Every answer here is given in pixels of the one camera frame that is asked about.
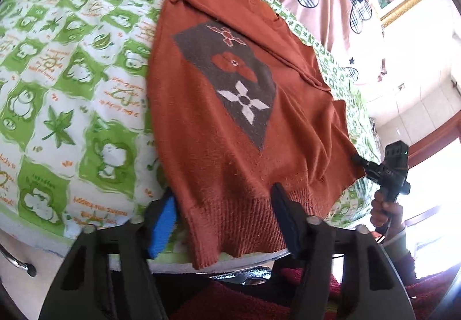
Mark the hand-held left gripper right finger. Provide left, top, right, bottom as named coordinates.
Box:
left=271, top=182, right=415, bottom=320

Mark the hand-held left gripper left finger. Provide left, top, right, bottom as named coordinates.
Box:
left=39, top=195, right=178, bottom=320

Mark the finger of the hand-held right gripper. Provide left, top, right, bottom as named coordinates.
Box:
left=351, top=154, right=370, bottom=172

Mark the orange knitted sweater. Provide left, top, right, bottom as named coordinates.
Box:
left=147, top=0, right=366, bottom=269

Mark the person's right forearm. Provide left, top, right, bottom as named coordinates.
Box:
left=375, top=223, right=415, bottom=279

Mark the person's right hand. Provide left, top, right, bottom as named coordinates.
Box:
left=370, top=188, right=405, bottom=230

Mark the dark red fuzzy cloth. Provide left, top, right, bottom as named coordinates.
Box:
left=154, top=256, right=455, bottom=320

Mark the chrome tube with black cap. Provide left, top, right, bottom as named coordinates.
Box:
left=0, top=241, right=37, bottom=277

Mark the green leaf printed bed sheet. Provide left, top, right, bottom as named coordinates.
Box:
left=0, top=0, right=383, bottom=264

